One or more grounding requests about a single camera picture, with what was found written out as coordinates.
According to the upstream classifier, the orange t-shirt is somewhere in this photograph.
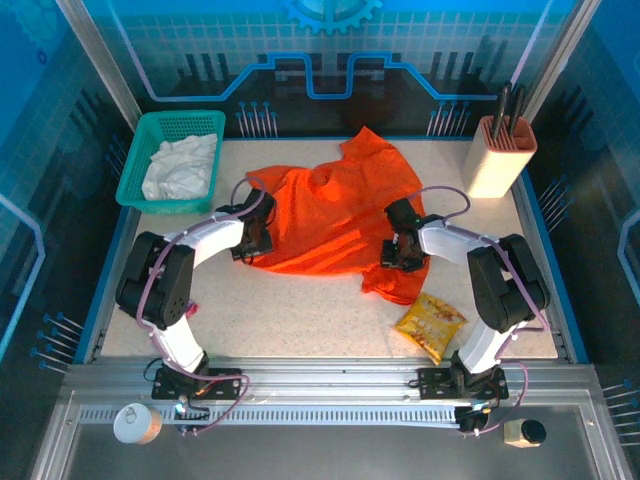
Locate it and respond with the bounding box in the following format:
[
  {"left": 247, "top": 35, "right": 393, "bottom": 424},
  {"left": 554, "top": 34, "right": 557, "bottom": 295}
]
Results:
[{"left": 244, "top": 125, "right": 432, "bottom": 306}]

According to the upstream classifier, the yellow snack bag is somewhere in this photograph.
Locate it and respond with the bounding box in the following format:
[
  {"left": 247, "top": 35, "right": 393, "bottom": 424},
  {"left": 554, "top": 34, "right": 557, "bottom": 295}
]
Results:
[{"left": 391, "top": 291, "right": 469, "bottom": 366}]

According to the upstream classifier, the white t-shirt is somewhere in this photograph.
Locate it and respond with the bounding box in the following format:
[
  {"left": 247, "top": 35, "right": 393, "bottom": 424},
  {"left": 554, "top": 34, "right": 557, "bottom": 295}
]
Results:
[{"left": 141, "top": 133, "right": 219, "bottom": 201}]

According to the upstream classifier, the beige knife block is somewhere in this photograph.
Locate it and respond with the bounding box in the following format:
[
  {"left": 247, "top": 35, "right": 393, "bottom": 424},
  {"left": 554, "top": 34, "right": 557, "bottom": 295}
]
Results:
[{"left": 460, "top": 115, "right": 539, "bottom": 200}]

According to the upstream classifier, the green plastic basket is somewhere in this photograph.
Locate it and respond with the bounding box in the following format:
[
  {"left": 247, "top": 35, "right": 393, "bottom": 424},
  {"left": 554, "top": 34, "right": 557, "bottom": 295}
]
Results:
[{"left": 115, "top": 109, "right": 227, "bottom": 216}]

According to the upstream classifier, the small jar with black lid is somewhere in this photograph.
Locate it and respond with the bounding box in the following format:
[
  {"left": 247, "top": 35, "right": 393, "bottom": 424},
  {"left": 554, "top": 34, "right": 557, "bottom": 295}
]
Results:
[{"left": 503, "top": 418, "right": 547, "bottom": 447}]

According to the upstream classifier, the tin can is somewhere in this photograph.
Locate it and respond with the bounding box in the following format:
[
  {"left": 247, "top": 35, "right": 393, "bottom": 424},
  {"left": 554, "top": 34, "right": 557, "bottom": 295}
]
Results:
[{"left": 112, "top": 403, "right": 164, "bottom": 445}]

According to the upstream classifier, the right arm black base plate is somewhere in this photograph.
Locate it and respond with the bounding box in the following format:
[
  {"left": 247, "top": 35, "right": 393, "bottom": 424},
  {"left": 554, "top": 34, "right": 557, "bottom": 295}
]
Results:
[{"left": 417, "top": 367, "right": 510, "bottom": 401}]

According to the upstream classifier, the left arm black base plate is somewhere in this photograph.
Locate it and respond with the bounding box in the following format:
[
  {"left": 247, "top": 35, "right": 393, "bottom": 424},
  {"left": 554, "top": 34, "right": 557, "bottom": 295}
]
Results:
[{"left": 151, "top": 367, "right": 246, "bottom": 401}]

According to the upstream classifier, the aluminium mounting rail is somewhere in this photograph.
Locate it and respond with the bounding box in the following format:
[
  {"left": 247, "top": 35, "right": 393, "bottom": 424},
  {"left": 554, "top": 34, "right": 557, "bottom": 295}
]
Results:
[{"left": 64, "top": 357, "right": 599, "bottom": 401}]

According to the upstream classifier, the black handled knife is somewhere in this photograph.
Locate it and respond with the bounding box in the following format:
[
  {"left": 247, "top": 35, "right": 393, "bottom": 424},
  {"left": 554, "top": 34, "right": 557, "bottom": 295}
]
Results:
[
  {"left": 492, "top": 82, "right": 511, "bottom": 141},
  {"left": 507, "top": 84, "right": 527, "bottom": 139}
]

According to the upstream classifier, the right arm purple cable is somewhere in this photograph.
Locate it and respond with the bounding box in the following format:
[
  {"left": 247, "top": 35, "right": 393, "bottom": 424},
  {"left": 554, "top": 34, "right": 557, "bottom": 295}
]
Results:
[{"left": 407, "top": 185, "right": 551, "bottom": 436}]

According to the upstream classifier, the slotted grey cable duct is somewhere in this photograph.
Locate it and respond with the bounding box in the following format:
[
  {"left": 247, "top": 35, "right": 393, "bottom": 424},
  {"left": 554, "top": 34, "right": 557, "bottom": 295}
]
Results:
[{"left": 78, "top": 405, "right": 461, "bottom": 427}]

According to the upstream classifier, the aluminium frame post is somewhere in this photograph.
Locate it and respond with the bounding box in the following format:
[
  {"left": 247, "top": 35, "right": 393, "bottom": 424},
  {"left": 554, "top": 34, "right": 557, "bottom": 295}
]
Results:
[
  {"left": 524, "top": 0, "right": 601, "bottom": 121},
  {"left": 54, "top": 0, "right": 146, "bottom": 119}
]

